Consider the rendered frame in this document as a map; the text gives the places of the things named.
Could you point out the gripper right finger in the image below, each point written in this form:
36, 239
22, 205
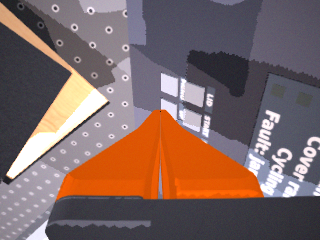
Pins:
192, 169

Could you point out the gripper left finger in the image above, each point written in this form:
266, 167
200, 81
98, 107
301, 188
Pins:
129, 167

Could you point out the white thermal cycler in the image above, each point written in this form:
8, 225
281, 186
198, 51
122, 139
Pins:
241, 75

